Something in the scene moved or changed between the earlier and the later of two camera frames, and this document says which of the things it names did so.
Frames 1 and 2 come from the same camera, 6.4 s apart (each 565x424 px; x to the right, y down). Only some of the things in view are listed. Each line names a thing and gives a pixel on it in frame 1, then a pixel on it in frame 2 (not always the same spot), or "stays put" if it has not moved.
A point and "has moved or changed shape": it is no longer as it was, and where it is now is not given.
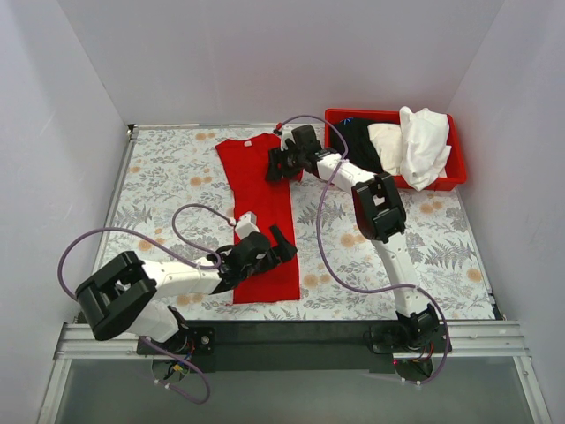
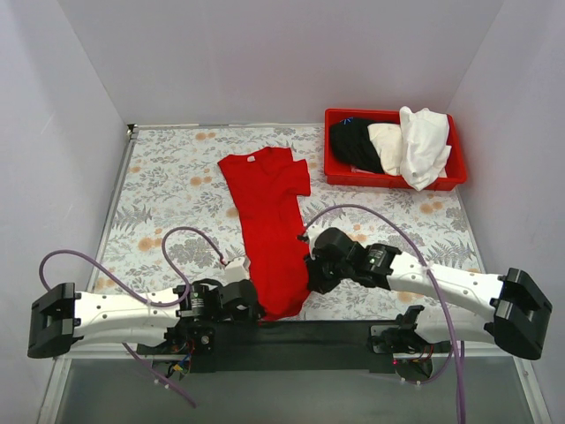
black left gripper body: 274,252 to 254,306
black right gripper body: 282,160 to 315,276
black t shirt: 362,150 stays put
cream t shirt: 387,140 stays put
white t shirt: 425,149 stays put
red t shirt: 244,161 has moved or changed shape
